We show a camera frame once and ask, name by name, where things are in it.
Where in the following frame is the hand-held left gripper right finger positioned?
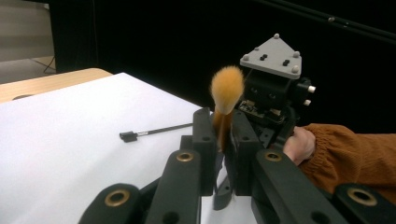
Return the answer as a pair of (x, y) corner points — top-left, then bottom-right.
(228, 110), (265, 197)

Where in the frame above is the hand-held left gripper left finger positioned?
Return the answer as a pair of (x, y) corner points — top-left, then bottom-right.
(191, 106), (218, 197)

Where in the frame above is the orange bristle makeup brush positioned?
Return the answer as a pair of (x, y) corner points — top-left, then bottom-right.
(209, 64), (246, 211)

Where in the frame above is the black metal stand pole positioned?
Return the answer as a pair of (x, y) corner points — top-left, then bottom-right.
(255, 0), (396, 43)

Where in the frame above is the black curtain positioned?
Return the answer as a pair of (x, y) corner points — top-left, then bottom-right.
(49, 0), (396, 134)

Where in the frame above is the white table mat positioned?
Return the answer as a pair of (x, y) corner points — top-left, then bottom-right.
(0, 72), (260, 224)

